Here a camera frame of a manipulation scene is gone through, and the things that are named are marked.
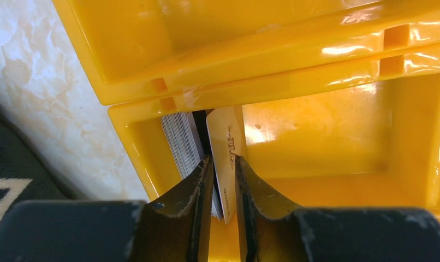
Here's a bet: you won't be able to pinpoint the cards in left bin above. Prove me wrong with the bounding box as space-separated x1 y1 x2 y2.
160 111 224 221

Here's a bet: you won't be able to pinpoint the yellow plastic bin left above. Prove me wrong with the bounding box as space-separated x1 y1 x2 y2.
108 39 440 262

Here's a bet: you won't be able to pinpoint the yellow plastic bin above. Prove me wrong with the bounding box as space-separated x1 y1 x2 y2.
53 1 440 105
108 39 440 262

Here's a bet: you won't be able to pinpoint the gold VIP card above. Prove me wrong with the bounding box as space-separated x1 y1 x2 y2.
206 106 246 224

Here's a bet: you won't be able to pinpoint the yellow plastic bin middle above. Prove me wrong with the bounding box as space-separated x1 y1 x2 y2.
53 1 440 105

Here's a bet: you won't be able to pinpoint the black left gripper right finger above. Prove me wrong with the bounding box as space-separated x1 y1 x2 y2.
235 156 440 261

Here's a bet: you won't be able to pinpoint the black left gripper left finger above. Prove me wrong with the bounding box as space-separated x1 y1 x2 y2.
0 155 214 261

